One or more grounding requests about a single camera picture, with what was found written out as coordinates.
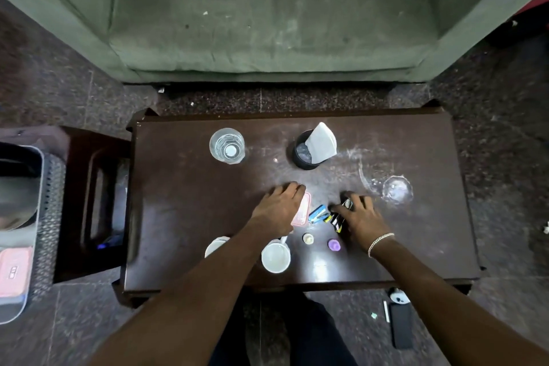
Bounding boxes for person's left hand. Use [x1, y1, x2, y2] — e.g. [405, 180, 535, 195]
[251, 182, 306, 236]

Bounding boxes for person's right hand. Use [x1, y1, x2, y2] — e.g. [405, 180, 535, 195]
[332, 192, 393, 252]

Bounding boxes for black sachet packet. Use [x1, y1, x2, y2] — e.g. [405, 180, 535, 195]
[328, 197, 355, 234]

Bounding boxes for person's left forearm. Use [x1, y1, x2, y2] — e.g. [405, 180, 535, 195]
[88, 221, 297, 366]

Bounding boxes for person's right forearm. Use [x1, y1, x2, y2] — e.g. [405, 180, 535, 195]
[369, 236, 549, 366]

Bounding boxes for black round cup holder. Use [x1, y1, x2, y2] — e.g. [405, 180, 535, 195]
[293, 129, 336, 171]

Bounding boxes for blue sachet packet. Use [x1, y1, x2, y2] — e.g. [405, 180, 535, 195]
[307, 204, 329, 225]

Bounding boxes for empty clear glass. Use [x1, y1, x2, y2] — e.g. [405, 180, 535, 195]
[381, 176, 414, 205]

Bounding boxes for white paper napkin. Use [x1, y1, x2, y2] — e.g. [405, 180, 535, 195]
[305, 122, 339, 165]

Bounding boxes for white ceramic mug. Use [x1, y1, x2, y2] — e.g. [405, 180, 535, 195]
[261, 236, 292, 274]

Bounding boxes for clear glass of water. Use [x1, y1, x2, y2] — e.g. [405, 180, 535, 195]
[209, 128, 246, 165]

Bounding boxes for dark wooden coffee table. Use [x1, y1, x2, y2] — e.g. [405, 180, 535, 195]
[112, 100, 486, 310]

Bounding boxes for white ceramic cup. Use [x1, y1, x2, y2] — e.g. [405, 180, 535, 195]
[204, 236, 231, 258]

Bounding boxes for white and black small device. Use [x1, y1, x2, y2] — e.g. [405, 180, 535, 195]
[388, 287, 411, 306]

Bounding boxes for black smartphone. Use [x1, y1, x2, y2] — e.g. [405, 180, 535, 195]
[389, 303, 415, 350]

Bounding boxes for person's dark trousers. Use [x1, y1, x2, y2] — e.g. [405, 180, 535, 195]
[209, 289, 357, 366]

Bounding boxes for green fabric sofa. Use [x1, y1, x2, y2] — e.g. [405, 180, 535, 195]
[0, 0, 549, 84]

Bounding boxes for dark wooden side table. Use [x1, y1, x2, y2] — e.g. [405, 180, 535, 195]
[0, 125, 132, 285]

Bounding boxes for perforated metal bin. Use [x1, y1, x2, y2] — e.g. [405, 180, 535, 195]
[0, 142, 67, 326]

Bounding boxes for pink flat box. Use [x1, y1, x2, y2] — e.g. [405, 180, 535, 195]
[0, 247, 33, 299]

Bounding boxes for silver chain bracelet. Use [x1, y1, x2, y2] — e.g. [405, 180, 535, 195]
[367, 233, 395, 258]

